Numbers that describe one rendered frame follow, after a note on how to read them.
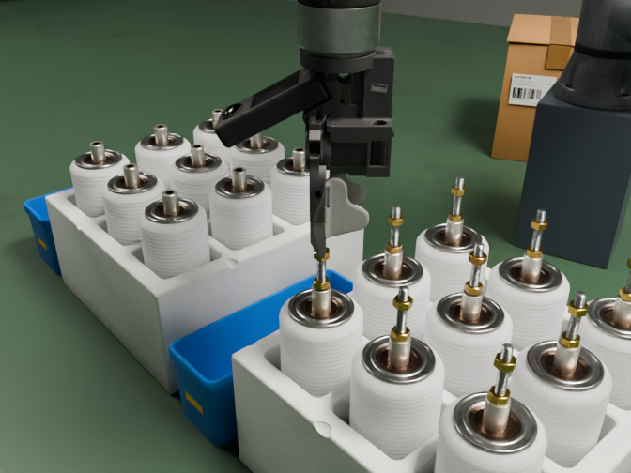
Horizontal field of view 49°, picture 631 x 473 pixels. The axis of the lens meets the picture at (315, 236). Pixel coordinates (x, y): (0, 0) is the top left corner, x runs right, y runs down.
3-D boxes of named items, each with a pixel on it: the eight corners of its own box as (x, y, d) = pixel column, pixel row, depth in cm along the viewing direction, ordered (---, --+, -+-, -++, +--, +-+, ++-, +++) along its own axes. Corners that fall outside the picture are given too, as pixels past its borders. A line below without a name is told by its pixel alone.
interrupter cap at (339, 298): (325, 284, 83) (325, 279, 83) (368, 313, 78) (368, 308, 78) (274, 308, 79) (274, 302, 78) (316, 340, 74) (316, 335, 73)
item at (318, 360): (325, 388, 93) (326, 276, 84) (374, 428, 87) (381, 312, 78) (267, 420, 88) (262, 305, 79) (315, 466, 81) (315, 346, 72)
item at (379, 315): (406, 417, 89) (416, 301, 79) (338, 393, 92) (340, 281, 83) (429, 372, 96) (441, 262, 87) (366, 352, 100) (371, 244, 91)
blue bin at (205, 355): (328, 326, 116) (329, 266, 110) (375, 358, 109) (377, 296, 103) (173, 410, 99) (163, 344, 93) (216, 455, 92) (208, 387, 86)
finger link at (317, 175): (325, 228, 67) (326, 139, 63) (309, 228, 67) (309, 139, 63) (325, 212, 71) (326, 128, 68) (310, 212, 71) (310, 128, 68)
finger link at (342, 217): (368, 268, 70) (371, 181, 66) (309, 267, 70) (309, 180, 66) (366, 256, 73) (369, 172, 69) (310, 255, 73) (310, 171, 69)
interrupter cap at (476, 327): (434, 332, 75) (434, 327, 75) (437, 293, 81) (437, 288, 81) (505, 341, 74) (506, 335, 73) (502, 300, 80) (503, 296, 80)
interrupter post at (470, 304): (458, 321, 77) (461, 297, 75) (458, 308, 79) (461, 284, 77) (480, 323, 76) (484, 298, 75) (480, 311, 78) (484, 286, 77)
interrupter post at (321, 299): (322, 301, 80) (322, 278, 78) (335, 312, 78) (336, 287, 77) (306, 310, 79) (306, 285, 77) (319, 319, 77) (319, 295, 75)
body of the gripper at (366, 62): (389, 185, 66) (396, 60, 60) (300, 185, 66) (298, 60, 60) (383, 153, 73) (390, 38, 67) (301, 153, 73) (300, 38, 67)
